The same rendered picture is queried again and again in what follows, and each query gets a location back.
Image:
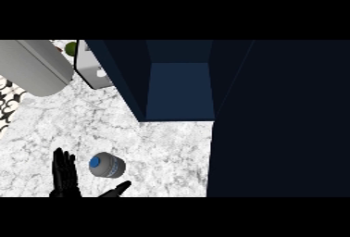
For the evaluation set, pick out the grey rounded appliance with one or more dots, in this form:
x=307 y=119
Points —
x=31 y=66

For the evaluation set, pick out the blue-capped water bottle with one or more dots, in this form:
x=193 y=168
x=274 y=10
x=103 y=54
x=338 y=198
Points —
x=106 y=165

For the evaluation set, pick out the dark blue cabinet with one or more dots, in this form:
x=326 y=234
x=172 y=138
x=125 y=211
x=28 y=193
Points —
x=168 y=86

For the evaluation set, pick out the silver flat appliance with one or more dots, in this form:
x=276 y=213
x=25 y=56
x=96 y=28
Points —
x=90 y=69

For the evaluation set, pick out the green round fruit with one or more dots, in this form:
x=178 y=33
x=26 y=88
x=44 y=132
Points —
x=71 y=48

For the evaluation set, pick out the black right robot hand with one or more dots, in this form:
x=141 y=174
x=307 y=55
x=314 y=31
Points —
x=116 y=189

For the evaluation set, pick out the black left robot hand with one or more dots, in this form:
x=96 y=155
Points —
x=63 y=176

